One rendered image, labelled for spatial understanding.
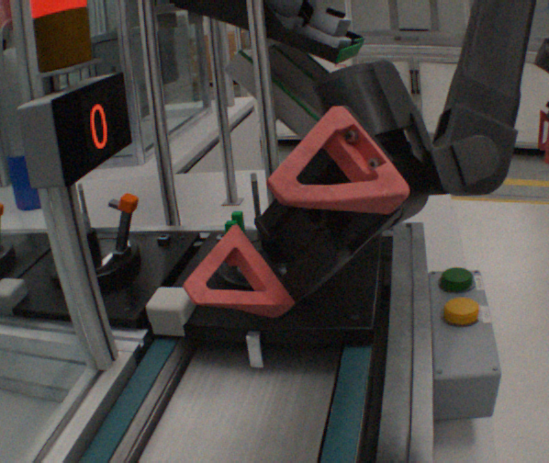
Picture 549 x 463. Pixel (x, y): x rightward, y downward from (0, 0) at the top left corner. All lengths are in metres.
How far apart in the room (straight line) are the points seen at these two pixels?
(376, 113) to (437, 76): 4.16
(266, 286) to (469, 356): 0.24
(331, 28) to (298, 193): 0.56
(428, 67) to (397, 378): 4.15
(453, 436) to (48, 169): 0.47
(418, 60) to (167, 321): 4.09
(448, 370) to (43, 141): 0.40
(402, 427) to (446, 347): 0.12
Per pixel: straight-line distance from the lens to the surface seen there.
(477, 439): 0.60
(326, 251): 0.36
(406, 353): 0.56
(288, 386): 0.58
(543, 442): 0.61
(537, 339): 0.76
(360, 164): 0.32
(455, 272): 0.66
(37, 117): 0.43
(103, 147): 0.48
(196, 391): 0.59
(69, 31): 0.46
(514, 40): 0.48
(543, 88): 4.65
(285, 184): 0.28
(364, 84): 0.43
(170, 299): 0.62
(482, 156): 0.42
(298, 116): 0.84
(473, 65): 0.46
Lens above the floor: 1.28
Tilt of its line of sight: 23 degrees down
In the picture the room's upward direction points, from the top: 6 degrees counter-clockwise
